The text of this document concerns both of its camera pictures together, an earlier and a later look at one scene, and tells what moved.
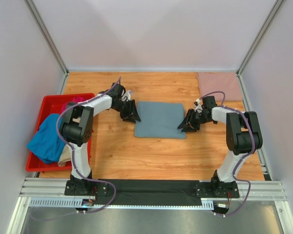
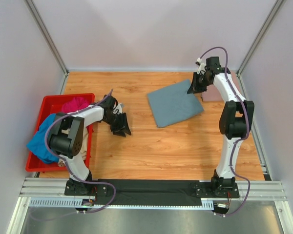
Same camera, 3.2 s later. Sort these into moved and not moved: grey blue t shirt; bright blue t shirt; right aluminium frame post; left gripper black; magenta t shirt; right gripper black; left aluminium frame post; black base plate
Moved: right gripper black; left gripper black; grey blue t shirt
Not moved: left aluminium frame post; bright blue t shirt; magenta t shirt; right aluminium frame post; black base plate
